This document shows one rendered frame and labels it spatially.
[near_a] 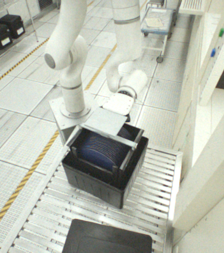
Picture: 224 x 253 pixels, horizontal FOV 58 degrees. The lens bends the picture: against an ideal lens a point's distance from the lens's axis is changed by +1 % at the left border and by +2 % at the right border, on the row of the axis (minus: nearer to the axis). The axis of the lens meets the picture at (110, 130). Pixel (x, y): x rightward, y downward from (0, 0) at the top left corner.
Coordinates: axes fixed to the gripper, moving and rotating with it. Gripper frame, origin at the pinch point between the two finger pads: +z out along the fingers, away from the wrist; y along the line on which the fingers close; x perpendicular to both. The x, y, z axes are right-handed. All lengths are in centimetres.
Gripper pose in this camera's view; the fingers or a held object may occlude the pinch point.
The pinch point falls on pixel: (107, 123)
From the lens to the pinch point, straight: 71.0
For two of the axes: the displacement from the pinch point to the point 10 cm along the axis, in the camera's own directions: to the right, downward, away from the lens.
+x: 0.1, -6.6, -7.6
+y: -8.9, -3.4, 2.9
